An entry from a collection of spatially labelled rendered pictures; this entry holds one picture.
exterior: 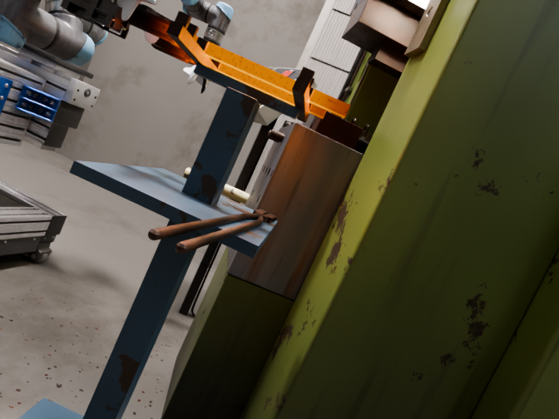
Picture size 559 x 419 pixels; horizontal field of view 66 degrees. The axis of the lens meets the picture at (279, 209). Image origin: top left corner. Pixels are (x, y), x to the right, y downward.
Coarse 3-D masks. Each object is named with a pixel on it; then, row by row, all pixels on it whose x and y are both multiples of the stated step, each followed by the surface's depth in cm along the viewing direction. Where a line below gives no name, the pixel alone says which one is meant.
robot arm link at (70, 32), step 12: (48, 0) 93; (60, 0) 93; (48, 12) 93; (60, 12) 93; (60, 24) 90; (72, 24) 94; (60, 36) 90; (72, 36) 93; (84, 36) 97; (48, 48) 91; (60, 48) 92; (72, 48) 94; (84, 48) 96; (72, 60) 96; (84, 60) 98
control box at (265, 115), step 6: (282, 72) 189; (294, 72) 181; (294, 78) 176; (264, 108) 171; (258, 114) 173; (264, 114) 172; (270, 114) 173; (276, 114) 175; (258, 120) 177; (264, 120) 173; (270, 120) 174
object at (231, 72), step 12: (156, 48) 94; (168, 48) 93; (180, 48) 93; (192, 60) 93; (228, 72) 92; (240, 72) 92; (252, 84) 92; (264, 84) 91; (276, 96) 92; (288, 96) 91; (312, 108) 91
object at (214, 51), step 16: (144, 16) 81; (160, 32) 80; (208, 48) 80; (224, 48) 80; (224, 64) 83; (240, 64) 80; (256, 64) 80; (272, 80) 79; (288, 80) 79; (320, 96) 79; (336, 112) 79
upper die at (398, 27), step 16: (368, 0) 126; (384, 0) 126; (352, 16) 142; (368, 16) 126; (384, 16) 127; (400, 16) 127; (416, 16) 128; (352, 32) 137; (368, 32) 131; (384, 32) 128; (400, 32) 128; (368, 48) 144; (400, 48) 132
